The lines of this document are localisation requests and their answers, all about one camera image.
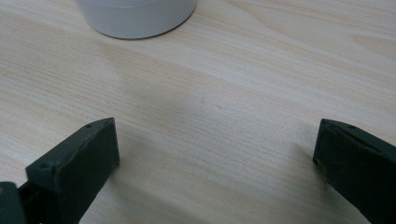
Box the white cylindrical device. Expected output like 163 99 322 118
74 0 198 40

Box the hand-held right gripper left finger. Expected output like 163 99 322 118
18 117 121 224

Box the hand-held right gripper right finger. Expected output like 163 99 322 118
312 118 396 224

